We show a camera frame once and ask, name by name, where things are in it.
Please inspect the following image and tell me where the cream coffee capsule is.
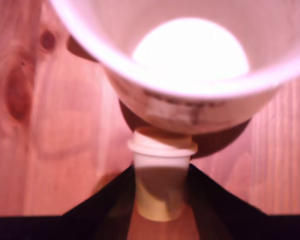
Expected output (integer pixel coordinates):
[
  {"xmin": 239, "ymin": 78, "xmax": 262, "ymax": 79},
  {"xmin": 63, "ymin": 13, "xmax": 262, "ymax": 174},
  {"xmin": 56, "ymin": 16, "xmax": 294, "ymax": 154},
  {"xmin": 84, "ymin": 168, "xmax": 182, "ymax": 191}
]
[{"xmin": 126, "ymin": 126, "xmax": 198, "ymax": 222}]

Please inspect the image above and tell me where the white mug with face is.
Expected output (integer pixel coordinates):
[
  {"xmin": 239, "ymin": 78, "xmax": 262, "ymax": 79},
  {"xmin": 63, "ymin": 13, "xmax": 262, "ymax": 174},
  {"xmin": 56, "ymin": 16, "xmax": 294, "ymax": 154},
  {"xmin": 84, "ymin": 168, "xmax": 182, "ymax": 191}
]
[{"xmin": 48, "ymin": 0, "xmax": 300, "ymax": 141}]

